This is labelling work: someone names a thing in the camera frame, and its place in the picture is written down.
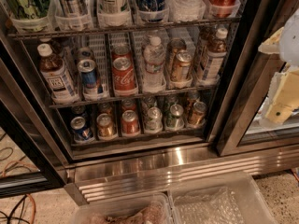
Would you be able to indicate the blue pepsi can middle front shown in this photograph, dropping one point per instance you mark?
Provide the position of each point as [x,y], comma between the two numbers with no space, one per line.
[90,77]

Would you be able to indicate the green arizona can top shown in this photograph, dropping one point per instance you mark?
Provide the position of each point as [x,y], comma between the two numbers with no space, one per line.
[26,0]

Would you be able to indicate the gold can middle front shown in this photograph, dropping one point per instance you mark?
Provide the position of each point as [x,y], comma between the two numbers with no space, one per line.
[181,66]

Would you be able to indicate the green soda can rear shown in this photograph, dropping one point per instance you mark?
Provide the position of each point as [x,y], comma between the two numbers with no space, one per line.
[170,100]

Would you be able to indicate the fridge door right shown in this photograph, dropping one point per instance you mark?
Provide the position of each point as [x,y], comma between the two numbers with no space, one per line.
[246,78]

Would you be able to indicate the blue pepsi can bottom rear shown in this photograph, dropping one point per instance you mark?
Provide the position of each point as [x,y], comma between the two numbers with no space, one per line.
[79,111]

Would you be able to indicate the orange can bottom left front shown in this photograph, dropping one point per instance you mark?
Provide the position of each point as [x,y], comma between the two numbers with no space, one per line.
[105,125]

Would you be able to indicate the clear water bottle top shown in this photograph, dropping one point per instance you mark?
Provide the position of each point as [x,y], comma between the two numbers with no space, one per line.
[186,10]

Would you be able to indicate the iced tea bottle rear right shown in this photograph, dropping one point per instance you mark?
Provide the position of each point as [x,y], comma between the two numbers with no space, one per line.
[205,33]

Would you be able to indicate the iced tea bottle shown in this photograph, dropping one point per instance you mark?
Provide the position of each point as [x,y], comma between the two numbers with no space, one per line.
[53,69]
[205,33]
[213,55]
[55,45]

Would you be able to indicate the red coca-cola can rear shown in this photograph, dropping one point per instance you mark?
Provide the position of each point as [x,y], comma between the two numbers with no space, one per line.
[121,50]

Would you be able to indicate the fridge door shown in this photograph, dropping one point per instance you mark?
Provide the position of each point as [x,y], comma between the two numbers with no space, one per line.
[19,127]
[246,78]

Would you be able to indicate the iced tea bottle rear left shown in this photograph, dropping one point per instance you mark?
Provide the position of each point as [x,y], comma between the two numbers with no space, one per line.
[55,45]

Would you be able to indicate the clear plastic bin right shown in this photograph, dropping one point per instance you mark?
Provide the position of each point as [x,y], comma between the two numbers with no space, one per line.
[250,200]

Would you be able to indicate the orange can bottom left rear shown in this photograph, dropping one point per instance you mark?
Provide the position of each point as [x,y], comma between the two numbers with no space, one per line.
[105,108]

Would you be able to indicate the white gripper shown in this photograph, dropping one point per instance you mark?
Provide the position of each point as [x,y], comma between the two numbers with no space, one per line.
[290,42]

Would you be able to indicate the clear plastic bin left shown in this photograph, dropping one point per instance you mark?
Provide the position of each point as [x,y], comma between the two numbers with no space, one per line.
[139,209]

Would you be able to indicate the pepsi can middle rear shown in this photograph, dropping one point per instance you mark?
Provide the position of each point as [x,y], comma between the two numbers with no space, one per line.
[85,53]

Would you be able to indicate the green soda can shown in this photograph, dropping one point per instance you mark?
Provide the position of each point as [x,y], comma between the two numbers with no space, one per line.
[170,100]
[174,118]

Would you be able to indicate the red soda can bottom rear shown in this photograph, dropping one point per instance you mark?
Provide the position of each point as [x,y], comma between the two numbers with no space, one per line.
[128,104]

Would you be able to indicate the clear plastic bin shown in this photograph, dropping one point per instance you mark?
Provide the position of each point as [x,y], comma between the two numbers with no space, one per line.
[250,200]
[139,209]

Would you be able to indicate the clear water bottle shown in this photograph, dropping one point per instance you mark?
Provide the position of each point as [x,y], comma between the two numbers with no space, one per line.
[186,10]
[154,60]

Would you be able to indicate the green soda can front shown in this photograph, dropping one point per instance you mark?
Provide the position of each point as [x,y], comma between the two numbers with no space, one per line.
[174,118]

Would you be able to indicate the red soda can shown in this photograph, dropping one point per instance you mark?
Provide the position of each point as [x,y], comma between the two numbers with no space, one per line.
[129,122]
[128,104]

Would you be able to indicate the gold can middle rear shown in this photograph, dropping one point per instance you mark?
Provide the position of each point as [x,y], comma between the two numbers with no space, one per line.
[174,45]

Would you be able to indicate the red coca-cola can front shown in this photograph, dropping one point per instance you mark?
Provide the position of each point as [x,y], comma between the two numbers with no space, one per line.
[123,74]

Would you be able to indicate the red soda can bottom front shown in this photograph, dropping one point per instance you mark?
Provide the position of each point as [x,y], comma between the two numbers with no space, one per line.
[129,122]

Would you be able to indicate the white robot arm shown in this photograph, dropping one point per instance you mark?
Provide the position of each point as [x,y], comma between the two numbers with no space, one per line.
[289,46]

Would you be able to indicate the fridge door left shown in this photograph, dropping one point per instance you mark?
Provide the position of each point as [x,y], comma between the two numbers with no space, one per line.
[19,127]

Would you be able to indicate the silver striped can top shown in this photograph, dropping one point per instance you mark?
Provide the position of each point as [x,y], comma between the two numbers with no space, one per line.
[74,8]

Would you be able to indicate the silver green can front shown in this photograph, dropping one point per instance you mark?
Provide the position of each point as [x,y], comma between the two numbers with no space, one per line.
[153,121]

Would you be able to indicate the silver green can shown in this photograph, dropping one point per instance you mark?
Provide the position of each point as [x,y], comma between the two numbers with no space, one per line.
[153,121]
[148,102]

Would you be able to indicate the orange soda can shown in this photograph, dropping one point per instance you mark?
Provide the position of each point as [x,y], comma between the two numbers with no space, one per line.
[197,113]
[192,97]

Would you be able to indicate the silver green can rear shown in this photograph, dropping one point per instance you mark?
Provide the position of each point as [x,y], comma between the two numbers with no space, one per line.
[148,102]

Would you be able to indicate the blue pepsi can bottom front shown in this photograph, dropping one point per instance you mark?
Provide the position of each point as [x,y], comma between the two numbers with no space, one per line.
[81,129]

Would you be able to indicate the gold can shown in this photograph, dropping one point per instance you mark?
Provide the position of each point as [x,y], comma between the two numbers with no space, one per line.
[181,66]
[174,45]

